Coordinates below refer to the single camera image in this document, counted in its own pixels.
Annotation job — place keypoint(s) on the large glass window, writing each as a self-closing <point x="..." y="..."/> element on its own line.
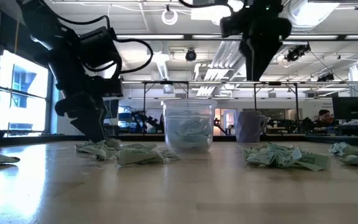
<point x="20" y="109"/>

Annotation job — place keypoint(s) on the lavender faceted mug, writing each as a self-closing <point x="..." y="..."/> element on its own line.
<point x="247" y="127"/>

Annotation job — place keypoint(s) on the clear plastic cup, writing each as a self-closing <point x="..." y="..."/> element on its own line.
<point x="190" y="105"/>

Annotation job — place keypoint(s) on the silver ventilation duct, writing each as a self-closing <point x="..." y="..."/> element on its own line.
<point x="309" y="18"/>

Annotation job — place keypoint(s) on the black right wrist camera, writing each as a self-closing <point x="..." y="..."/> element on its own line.
<point x="232" y="26"/>

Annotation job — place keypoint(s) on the black hanging round camera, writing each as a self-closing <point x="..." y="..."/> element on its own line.
<point x="190" y="55"/>

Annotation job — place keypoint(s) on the black ceiling-mounted camera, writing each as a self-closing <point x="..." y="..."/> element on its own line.
<point x="297" y="53"/>

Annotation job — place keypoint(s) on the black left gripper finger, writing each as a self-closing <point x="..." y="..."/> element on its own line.
<point x="81" y="124"/>
<point x="98" y="127"/>

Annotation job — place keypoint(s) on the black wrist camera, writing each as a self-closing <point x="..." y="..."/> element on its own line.
<point x="232" y="26"/>
<point x="99" y="48"/>

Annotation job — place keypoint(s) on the black computer monitor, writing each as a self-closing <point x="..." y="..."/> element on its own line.
<point x="351" y="108"/>
<point x="113" y="109"/>

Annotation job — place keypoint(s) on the long ceiling light strip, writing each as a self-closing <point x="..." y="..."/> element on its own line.
<point x="151" y="36"/>

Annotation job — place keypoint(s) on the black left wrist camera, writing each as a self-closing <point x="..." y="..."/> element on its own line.
<point x="99" y="48"/>

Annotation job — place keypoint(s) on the black metal station frame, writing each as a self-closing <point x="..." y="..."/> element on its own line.
<point x="166" y="82"/>

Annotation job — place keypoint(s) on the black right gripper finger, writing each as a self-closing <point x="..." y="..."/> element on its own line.
<point x="266" y="62"/>
<point x="247" y="59"/>

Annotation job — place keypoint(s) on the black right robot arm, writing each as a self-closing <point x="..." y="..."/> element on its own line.
<point x="259" y="4"/>

